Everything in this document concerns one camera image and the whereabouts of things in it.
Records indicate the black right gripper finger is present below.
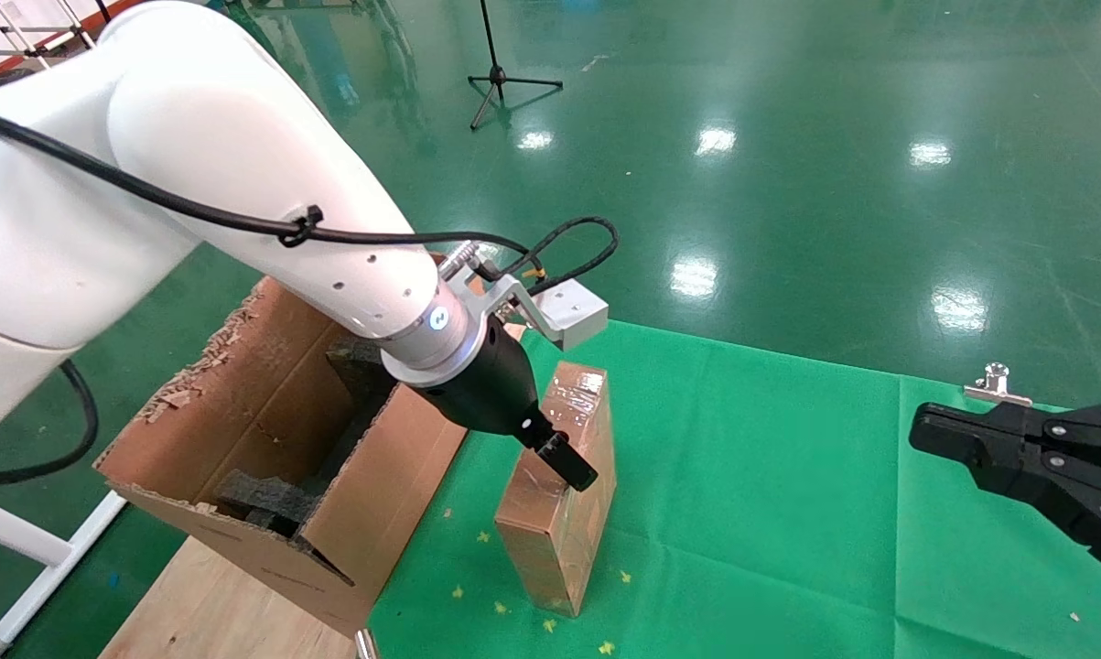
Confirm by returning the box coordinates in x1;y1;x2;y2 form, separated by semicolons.
910;399;1101;459
910;444;1101;588

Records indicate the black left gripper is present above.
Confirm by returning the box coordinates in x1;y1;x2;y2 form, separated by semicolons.
420;316;599;493

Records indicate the small taped cardboard box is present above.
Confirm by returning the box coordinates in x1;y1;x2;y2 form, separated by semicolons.
494;361;619;620

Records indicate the large open cardboard carton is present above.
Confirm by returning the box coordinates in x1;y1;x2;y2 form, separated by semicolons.
92;275;470;639

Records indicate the green table cloth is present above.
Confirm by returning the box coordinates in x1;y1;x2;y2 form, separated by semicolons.
367;316;1101;659

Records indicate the black foam block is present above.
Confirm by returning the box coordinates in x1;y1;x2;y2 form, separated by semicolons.
324;334;397;422
211;469;320;541

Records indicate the black tripod stand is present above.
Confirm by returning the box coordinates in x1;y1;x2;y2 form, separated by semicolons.
467;0;565;131

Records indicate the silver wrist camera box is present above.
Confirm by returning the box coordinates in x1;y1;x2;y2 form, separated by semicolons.
459;270;610;352

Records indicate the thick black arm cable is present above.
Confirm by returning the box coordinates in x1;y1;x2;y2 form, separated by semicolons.
0;359;101;489

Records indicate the white tube frame leg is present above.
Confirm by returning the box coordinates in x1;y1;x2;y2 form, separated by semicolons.
0;490;128;659

